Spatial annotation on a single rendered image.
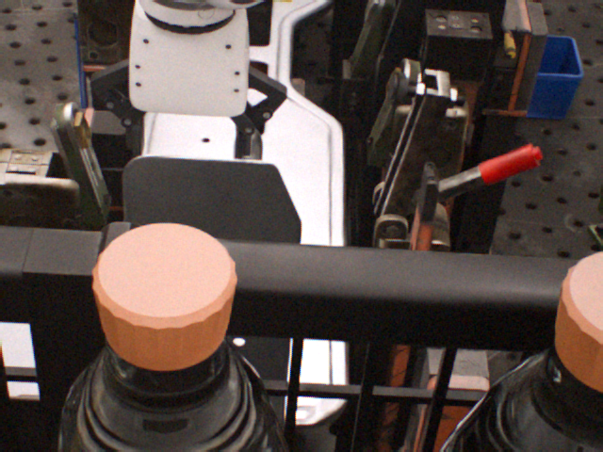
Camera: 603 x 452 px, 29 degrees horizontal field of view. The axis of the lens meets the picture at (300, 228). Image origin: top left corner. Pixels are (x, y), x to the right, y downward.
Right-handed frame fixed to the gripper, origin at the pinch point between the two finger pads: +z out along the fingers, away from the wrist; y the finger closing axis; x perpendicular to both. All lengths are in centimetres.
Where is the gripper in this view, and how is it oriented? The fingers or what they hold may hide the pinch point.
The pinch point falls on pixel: (188, 149)
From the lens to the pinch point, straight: 106.8
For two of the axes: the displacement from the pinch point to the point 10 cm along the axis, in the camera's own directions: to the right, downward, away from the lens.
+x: -0.2, 6.9, -7.2
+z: -0.7, 7.2, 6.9
